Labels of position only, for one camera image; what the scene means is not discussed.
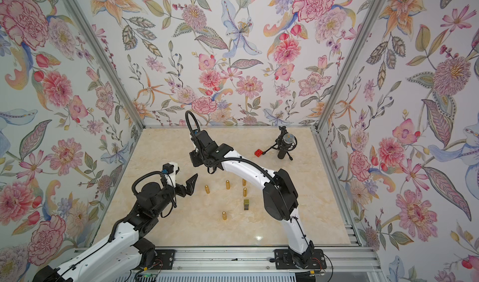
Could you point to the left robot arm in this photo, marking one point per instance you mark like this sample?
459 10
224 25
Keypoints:
126 248

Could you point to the red small block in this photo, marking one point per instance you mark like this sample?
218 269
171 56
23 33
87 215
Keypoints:
258 153

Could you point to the aluminium front rail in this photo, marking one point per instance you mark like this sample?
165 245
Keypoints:
261 259

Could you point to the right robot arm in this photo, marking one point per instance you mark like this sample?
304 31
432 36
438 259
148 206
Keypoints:
280 198

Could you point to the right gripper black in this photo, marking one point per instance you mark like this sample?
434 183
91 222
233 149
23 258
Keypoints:
195 155

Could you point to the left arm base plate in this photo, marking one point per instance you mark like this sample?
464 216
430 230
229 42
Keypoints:
162 260

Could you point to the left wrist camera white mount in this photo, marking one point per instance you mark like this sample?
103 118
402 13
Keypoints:
169 171

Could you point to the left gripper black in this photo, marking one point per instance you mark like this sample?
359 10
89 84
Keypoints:
189 189

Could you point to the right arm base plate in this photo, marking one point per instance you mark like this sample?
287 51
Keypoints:
286 259

